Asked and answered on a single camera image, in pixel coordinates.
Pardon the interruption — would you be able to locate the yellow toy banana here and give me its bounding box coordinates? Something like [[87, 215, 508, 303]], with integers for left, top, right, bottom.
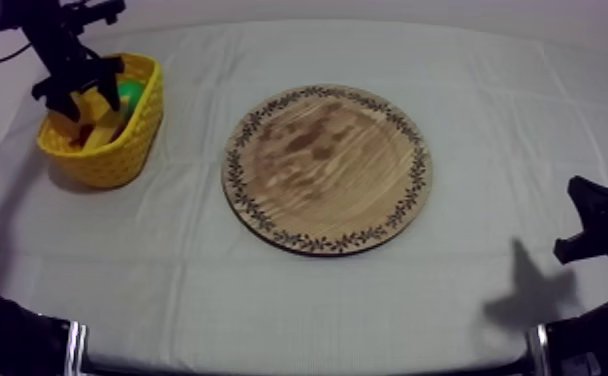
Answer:
[[71, 88, 131, 152]]

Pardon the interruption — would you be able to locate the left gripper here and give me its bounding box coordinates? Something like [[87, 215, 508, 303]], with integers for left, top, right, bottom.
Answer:
[[23, 20, 126, 124]]

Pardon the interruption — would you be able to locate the round wooden board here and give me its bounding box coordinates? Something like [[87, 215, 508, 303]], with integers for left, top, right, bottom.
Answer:
[[220, 83, 434, 258]]

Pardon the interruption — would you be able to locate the silver metal bar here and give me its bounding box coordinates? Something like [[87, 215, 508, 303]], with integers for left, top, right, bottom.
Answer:
[[526, 323, 550, 376], [66, 320, 89, 376]]

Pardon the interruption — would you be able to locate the yellow plastic basket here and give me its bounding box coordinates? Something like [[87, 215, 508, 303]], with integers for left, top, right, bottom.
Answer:
[[36, 52, 166, 190]]

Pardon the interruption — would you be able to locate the green toy pear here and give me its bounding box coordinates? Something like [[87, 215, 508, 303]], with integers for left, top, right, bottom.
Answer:
[[116, 79, 147, 115]]

